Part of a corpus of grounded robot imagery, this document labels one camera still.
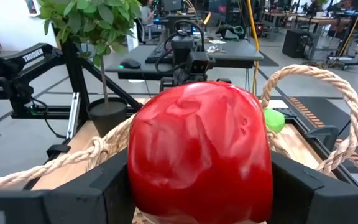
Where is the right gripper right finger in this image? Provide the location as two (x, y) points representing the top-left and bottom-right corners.
(270, 151), (358, 224)

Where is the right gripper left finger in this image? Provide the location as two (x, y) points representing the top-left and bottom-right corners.
(0, 149), (136, 224)

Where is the red bell pepper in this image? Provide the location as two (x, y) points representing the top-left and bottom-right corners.
(127, 80), (273, 224)

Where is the green apple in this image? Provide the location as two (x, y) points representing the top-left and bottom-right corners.
(263, 108), (286, 134)

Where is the woven wicker basket with handles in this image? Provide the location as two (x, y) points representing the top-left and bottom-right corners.
(0, 64), (358, 224)

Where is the black keyboard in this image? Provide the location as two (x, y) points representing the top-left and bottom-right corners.
(144, 42), (175, 65)

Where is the black computer mouse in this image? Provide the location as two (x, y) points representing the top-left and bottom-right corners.
(119, 58), (142, 70)

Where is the black office chair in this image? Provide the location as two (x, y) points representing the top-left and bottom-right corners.
(134, 18), (163, 44)

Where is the silver key bunch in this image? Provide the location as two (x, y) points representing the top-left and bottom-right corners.
(206, 45), (227, 54)

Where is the green potted plant black pot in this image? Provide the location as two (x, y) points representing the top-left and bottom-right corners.
(37, 0), (142, 138)

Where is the person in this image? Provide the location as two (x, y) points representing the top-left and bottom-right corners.
(139, 0), (164, 35)

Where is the black office desk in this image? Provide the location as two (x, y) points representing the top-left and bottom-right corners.
(106, 39), (264, 80)

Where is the black headset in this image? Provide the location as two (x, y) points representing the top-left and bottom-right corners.
(215, 24), (245, 40)

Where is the black orange-striped floor mat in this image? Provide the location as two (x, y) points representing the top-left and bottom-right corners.
(286, 95), (358, 191)

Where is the black box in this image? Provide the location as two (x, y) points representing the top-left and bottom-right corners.
(282, 29), (313, 59)

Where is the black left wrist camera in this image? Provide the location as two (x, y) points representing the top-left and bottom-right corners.
(185, 50), (216, 77)

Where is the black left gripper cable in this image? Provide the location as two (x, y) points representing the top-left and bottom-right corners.
(155, 19), (206, 75)

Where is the silver metal rail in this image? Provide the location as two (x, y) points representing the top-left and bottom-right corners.
(67, 91), (81, 140)

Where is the yellow cable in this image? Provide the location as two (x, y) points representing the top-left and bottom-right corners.
(244, 0), (260, 96)

